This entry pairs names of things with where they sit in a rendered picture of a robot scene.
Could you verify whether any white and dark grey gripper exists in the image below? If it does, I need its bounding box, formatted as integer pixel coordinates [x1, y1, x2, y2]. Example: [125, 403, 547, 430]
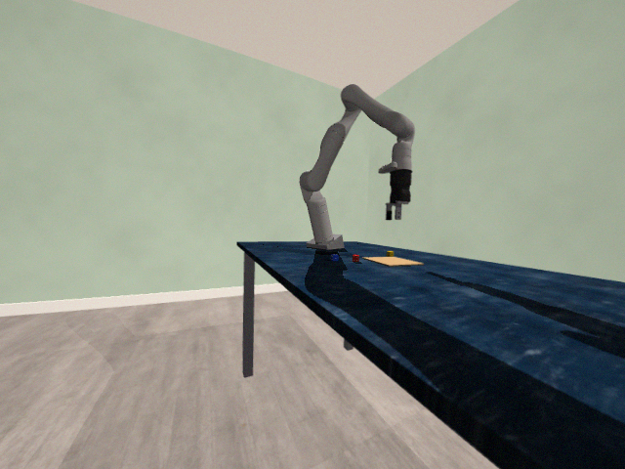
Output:
[379, 155, 412, 220]

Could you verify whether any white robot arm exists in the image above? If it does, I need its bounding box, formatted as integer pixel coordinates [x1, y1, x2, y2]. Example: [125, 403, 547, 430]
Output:
[300, 84, 415, 243]

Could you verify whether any tan square mat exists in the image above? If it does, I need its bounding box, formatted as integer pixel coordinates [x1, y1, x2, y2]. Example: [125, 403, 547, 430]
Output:
[362, 257, 424, 267]

